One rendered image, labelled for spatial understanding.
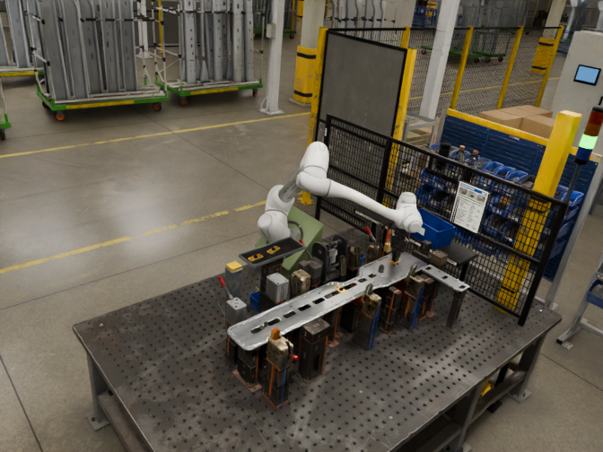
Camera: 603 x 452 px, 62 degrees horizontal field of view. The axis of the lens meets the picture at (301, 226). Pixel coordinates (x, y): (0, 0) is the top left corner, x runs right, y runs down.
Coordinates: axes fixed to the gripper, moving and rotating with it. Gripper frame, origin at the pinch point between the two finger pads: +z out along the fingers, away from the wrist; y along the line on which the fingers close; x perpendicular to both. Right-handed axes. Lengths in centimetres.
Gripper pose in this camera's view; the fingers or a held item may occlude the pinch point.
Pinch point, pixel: (396, 256)
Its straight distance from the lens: 312.0
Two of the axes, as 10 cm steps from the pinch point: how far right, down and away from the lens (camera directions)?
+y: 6.6, 4.0, -6.3
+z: -0.9, 8.8, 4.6
